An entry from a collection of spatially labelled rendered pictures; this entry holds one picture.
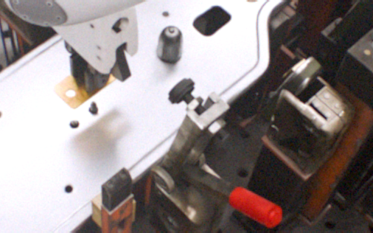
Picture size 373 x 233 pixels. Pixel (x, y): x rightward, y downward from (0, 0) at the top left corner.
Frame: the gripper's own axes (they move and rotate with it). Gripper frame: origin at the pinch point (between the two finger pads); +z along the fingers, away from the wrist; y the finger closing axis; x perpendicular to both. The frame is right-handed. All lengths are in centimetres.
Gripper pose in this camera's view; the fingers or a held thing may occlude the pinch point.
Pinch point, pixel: (90, 66)
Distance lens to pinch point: 84.6
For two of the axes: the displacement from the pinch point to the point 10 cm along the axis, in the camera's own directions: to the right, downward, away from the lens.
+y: -6.9, -6.5, 3.0
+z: -0.8, 4.9, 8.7
